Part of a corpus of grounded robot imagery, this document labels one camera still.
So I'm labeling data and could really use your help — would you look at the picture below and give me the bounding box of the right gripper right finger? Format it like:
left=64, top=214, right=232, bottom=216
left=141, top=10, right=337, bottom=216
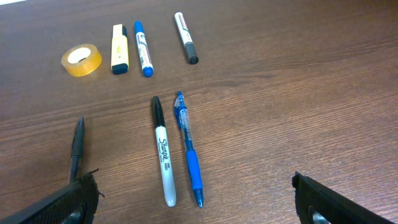
left=292, top=172, right=393, bottom=224

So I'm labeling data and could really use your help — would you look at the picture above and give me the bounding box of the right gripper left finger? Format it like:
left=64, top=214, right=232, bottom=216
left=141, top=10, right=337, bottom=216
left=1, top=169, right=102, bottom=224

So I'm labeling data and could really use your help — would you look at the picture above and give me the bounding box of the yellow tape roll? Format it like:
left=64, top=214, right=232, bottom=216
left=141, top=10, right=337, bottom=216
left=61, top=44, right=102, bottom=77

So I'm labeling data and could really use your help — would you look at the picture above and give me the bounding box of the yellow highlighter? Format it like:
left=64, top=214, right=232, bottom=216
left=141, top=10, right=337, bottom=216
left=111, top=24, right=129, bottom=75

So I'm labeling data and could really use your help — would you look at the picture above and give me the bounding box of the blue whiteboard marker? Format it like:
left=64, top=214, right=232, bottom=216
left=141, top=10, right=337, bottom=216
left=134, top=21, right=154, bottom=77

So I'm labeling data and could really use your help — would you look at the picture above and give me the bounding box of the black whiteboard marker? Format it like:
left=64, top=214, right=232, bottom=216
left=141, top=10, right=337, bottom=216
left=174, top=11, right=199, bottom=65

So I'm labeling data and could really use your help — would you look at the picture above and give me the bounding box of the black pen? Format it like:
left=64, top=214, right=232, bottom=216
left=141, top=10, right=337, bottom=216
left=69, top=116, right=85, bottom=183

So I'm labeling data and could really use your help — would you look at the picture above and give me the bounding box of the black sharpie marker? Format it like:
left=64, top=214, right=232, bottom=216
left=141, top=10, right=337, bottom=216
left=152, top=96, right=177, bottom=207

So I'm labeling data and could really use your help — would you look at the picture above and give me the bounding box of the blue gel pen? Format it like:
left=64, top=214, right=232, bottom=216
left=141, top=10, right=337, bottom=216
left=174, top=91, right=204, bottom=208

